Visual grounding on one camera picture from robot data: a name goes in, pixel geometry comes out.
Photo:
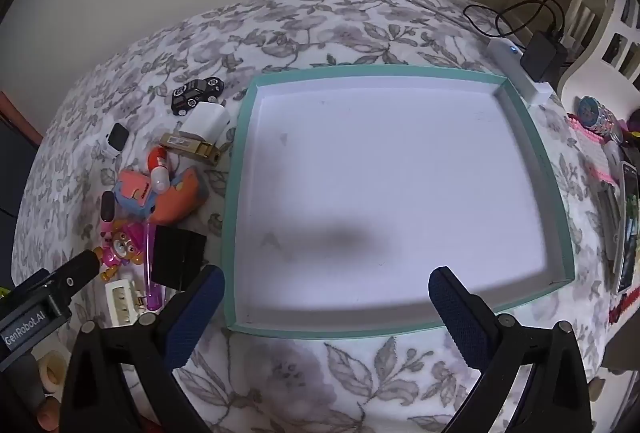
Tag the grey folding tool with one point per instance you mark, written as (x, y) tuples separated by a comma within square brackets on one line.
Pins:
[(607, 223)]

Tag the dark cabinet with brown frame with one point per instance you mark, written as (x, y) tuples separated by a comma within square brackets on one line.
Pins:
[(12, 153)]

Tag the black power adapter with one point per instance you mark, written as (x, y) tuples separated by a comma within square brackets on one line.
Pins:
[(542, 58)]

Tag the white tape roll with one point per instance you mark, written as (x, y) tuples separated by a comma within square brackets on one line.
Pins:
[(42, 365)]

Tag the black charger plug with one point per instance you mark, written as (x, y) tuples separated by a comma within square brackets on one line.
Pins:
[(177, 253)]

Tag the white furniture frame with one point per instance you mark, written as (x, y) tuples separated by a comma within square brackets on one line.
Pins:
[(600, 13)]

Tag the pink bear toy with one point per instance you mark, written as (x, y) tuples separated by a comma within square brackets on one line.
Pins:
[(122, 248)]

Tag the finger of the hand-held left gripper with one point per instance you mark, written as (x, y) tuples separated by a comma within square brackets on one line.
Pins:
[(80, 269)]

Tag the red beaded strip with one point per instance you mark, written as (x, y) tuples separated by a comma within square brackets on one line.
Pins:
[(627, 305)]

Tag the white mouse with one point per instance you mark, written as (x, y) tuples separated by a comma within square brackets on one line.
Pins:
[(612, 155)]

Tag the smartphone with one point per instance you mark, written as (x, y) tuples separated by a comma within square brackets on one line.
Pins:
[(629, 233)]

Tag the floral blanket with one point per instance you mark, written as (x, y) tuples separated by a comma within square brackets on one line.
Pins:
[(310, 33)]

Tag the gold lighter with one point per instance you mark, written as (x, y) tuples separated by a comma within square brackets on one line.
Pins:
[(192, 148)]

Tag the pink and white crochet mat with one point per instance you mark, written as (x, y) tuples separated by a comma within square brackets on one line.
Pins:
[(595, 158)]

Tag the small white black-faced device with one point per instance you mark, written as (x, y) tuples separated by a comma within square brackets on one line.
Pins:
[(117, 138)]

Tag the red and white capsule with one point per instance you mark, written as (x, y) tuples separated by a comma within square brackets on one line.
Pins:
[(159, 170)]

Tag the teal-edged white tray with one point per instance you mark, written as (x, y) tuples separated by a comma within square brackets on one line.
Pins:
[(375, 188)]

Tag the black toy car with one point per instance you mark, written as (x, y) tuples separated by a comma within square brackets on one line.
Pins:
[(195, 94)]

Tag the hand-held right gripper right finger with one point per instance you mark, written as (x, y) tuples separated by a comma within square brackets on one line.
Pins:
[(455, 318)]

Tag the white power strip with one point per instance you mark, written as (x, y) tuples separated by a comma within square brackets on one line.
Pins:
[(525, 83)]

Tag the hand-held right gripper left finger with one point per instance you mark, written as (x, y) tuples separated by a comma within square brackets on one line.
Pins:
[(200, 313)]

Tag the cream hair claw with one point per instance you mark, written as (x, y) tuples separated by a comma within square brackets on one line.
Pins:
[(122, 305)]

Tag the person's left hand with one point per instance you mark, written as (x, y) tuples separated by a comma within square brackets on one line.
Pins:
[(49, 419)]

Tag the purple lighter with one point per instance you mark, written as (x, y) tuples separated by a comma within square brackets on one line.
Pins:
[(155, 298)]

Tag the orange and blue toy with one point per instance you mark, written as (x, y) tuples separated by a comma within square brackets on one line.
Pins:
[(177, 203)]

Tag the black oval object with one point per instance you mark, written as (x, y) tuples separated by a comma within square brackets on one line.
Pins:
[(107, 206)]

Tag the colourful wristwatch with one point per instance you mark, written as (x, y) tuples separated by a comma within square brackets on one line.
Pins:
[(590, 110)]

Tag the white charger cube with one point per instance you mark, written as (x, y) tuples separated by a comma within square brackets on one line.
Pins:
[(205, 123)]

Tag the pink and blue toy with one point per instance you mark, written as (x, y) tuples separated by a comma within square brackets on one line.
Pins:
[(131, 187)]

